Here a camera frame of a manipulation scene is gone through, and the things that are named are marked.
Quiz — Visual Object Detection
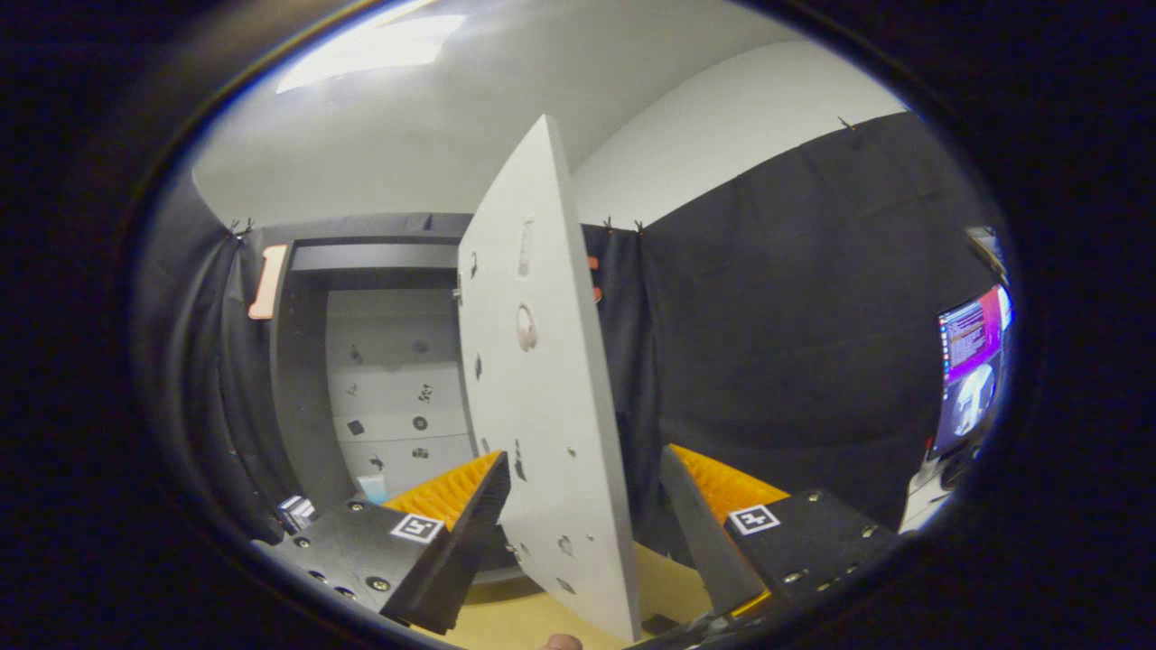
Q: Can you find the light grey cabinet door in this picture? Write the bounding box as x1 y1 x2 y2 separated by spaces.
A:
456 113 644 644

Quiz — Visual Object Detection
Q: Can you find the black backdrop cloth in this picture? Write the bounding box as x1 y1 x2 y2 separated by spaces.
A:
135 113 1003 552

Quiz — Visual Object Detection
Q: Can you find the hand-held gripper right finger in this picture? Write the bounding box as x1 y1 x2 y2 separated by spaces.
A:
657 444 904 624

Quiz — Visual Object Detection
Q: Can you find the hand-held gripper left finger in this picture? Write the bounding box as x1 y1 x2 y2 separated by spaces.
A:
251 450 512 636

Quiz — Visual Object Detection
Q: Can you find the grey cabinet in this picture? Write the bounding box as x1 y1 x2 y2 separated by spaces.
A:
269 212 480 520

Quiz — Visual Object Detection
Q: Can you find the computer monitor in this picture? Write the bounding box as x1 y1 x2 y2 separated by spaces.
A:
930 283 1014 459

